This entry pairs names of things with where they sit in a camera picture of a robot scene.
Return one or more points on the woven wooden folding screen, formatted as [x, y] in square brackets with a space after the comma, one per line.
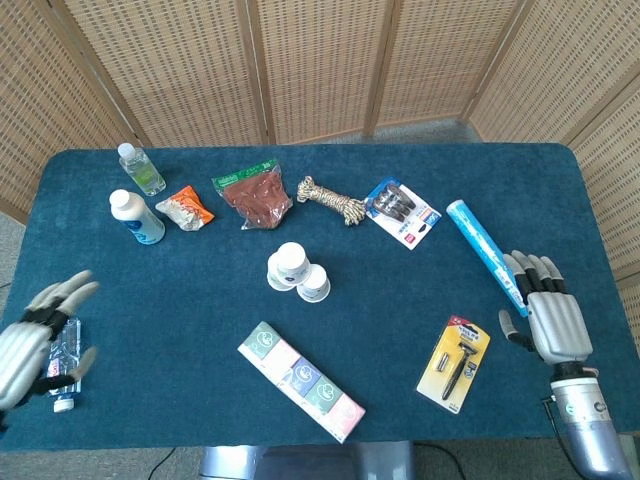
[320, 65]

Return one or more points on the yellow razor blister pack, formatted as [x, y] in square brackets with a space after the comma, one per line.
[450, 370]

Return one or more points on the white milk bottle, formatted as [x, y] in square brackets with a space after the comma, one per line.
[140, 220]

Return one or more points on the blue table cloth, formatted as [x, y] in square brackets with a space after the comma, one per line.
[200, 310]

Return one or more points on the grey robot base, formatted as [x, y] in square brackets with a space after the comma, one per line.
[310, 462]

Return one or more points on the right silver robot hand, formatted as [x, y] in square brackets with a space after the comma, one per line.
[557, 325]

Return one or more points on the bag of brown snack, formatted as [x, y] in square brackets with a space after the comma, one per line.
[255, 197]

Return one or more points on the crushed clear water bottle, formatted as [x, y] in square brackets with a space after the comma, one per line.
[67, 345]

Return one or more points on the multicolour tissue pack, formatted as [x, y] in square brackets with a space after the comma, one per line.
[300, 375]

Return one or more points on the clear bottle green label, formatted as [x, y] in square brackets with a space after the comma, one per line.
[142, 170]

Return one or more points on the battery blister pack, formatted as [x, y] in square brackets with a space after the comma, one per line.
[400, 215]

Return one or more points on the blue plastic roll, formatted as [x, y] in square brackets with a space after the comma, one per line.
[475, 235]

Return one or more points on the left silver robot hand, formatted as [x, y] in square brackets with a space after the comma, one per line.
[20, 355]

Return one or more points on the orange white snack packet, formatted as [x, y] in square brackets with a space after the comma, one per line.
[185, 210]

